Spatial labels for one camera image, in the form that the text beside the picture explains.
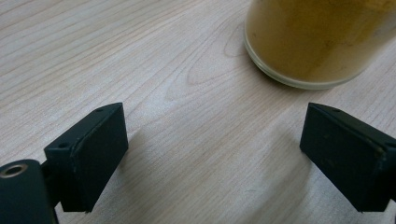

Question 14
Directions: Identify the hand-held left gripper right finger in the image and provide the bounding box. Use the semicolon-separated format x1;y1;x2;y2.
299;102;396;213

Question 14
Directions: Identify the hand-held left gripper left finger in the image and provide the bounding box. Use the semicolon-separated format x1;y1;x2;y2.
43;102;130;214

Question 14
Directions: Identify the glass jar of yellow powder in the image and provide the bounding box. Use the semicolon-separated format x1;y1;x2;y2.
243;0;396;91

